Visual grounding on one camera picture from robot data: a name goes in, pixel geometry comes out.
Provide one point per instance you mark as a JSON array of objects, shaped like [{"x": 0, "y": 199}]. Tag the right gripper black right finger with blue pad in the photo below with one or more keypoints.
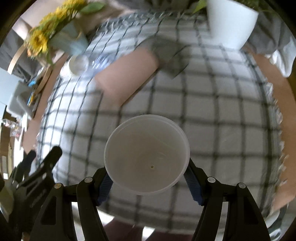
[{"x": 244, "y": 220}]

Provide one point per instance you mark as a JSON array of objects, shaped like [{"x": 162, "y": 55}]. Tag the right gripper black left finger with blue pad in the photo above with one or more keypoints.
[{"x": 55, "y": 220}]

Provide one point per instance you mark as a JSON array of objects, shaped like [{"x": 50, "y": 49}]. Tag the white plastic cup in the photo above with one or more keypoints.
[{"x": 147, "y": 154}]

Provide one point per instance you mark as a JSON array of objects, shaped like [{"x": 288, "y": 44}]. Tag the pink cup lying down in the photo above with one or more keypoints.
[{"x": 121, "y": 79}]

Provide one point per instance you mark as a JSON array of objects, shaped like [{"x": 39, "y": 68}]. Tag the smoky grey glass cup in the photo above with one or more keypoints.
[{"x": 172, "y": 55}]

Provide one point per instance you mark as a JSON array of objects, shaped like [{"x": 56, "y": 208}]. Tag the black clamp tool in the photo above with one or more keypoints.
[{"x": 23, "y": 194}]

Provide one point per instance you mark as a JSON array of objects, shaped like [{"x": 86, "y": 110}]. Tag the round wooden side table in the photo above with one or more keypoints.
[{"x": 28, "y": 69}]

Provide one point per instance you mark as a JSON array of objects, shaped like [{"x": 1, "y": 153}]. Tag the clear plastic water bottle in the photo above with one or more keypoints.
[{"x": 97, "y": 63}]

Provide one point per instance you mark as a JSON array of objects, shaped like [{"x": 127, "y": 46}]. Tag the checked grey white tablecloth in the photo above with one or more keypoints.
[{"x": 218, "y": 96}]

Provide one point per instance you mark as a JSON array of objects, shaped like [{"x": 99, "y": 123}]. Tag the yellow sunflower bouquet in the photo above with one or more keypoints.
[{"x": 37, "y": 42}]

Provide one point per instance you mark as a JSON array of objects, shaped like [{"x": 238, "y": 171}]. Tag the light blue ribbed vase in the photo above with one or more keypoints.
[{"x": 70, "y": 39}]

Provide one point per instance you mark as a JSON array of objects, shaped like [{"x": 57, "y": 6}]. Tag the white plant pot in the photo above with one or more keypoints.
[{"x": 231, "y": 27}]

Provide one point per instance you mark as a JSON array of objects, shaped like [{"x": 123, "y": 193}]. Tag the beige curtain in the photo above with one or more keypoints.
[{"x": 31, "y": 17}]

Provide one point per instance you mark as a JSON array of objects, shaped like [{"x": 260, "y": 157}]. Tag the green leafy plant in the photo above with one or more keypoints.
[{"x": 231, "y": 3}]

